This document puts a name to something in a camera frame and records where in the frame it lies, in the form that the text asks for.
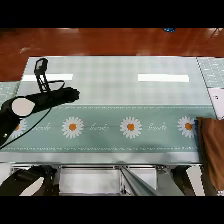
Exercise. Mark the silver frame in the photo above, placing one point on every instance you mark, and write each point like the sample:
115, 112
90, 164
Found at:
138, 185

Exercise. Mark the white garment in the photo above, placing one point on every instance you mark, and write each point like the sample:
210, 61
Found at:
218, 103

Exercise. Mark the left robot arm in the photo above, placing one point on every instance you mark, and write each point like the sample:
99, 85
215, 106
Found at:
50, 97

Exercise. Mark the brown T-shirt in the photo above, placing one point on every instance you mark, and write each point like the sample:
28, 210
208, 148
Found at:
213, 150

